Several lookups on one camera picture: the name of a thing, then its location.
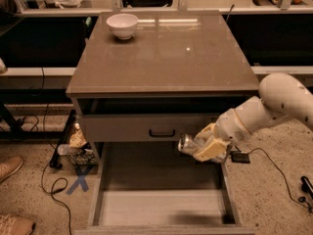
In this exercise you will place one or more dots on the wire basket with snacks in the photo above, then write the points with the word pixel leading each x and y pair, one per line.
pixel 76 149

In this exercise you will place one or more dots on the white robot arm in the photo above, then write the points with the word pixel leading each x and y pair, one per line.
pixel 281 97

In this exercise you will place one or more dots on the open grey lower drawer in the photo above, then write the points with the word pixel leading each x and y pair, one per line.
pixel 148 188

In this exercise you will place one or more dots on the grey drawer cabinet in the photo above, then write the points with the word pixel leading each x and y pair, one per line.
pixel 175 63

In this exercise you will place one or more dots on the silver blue redbull can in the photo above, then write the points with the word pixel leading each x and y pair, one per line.
pixel 189 145

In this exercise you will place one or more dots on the black device on floor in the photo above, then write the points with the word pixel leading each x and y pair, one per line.
pixel 307 186

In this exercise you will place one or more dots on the tan shoe lower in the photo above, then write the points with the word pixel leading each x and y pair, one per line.
pixel 14 225

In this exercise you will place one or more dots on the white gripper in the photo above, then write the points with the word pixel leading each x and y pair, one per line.
pixel 228 126

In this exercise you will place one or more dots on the black drawer handle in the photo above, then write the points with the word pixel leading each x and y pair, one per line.
pixel 162 134

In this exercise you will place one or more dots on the black foot pedal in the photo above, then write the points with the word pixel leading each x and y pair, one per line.
pixel 238 157

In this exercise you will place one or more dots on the grey top drawer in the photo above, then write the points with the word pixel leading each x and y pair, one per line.
pixel 135 127

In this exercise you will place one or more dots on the white ceramic bowl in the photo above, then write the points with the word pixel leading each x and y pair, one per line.
pixel 122 26

